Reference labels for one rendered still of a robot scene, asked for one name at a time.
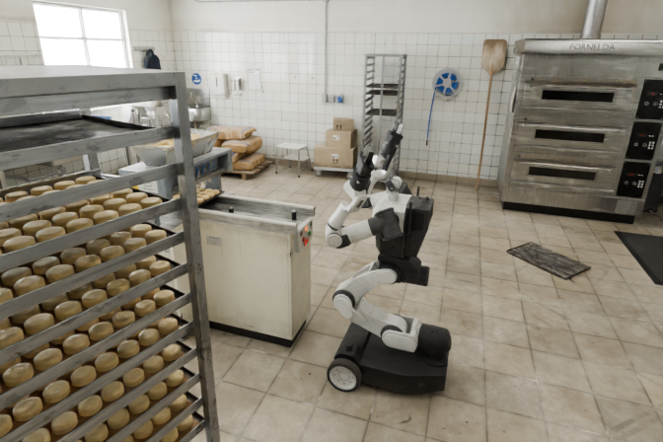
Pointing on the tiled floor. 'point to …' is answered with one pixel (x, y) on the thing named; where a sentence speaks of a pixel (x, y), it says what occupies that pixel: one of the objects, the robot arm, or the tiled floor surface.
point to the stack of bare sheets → (549, 260)
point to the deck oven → (582, 127)
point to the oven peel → (492, 59)
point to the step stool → (294, 155)
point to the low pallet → (250, 171)
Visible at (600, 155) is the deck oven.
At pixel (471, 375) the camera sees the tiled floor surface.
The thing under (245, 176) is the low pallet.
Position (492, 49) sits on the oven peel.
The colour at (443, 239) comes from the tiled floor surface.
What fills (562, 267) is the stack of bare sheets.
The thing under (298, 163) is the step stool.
